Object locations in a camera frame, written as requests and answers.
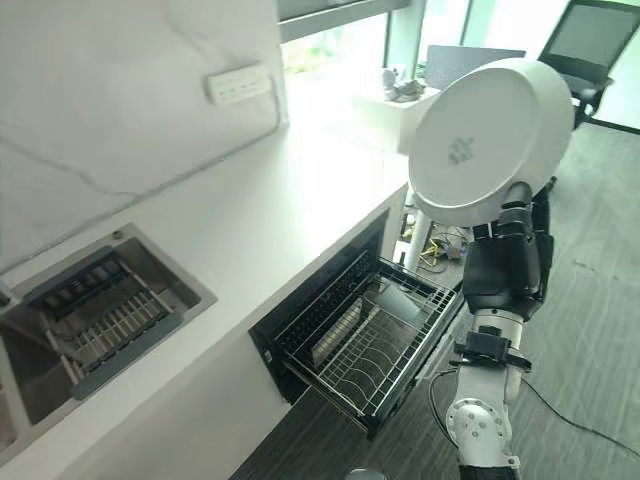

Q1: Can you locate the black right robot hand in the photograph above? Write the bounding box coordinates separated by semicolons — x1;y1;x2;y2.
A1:
461;182;556;321

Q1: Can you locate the large white bowl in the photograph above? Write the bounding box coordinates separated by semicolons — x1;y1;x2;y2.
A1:
406;57;576;225

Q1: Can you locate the pull-out dishwasher drawer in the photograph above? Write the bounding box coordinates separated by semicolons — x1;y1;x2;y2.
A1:
248;208;466;441

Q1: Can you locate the white cup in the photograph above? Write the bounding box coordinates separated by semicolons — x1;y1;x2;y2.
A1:
373;285;420;321

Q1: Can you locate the white desk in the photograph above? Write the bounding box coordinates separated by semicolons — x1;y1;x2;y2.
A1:
353;84;444;157

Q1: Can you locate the grey desk monitor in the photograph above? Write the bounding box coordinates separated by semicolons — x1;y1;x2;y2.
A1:
425;44;527;91

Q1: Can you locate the grey figurine clutter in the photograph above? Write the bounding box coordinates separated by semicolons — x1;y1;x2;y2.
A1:
382;64;426;102

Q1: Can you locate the black mesh office chair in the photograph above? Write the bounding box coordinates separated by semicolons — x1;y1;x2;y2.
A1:
537;3;635;129

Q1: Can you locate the grey sink drain rack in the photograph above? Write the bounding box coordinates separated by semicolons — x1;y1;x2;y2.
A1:
24;244;174;401

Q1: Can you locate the stainless steel sink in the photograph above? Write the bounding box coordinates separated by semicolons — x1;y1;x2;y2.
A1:
0;222;219;426

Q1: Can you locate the yellow cable bundle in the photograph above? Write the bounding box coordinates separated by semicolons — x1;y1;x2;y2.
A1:
399;212;474;274

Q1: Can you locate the wire dish rack basket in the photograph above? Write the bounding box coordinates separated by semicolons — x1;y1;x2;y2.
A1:
273;257;465;419

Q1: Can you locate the black floor cable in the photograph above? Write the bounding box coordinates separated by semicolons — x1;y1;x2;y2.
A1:
519;377;640;459

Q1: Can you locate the window frame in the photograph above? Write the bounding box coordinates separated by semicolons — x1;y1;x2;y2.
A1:
277;0;481;71

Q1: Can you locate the white wall power strip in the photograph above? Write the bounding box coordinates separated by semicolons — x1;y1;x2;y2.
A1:
203;61;274;105

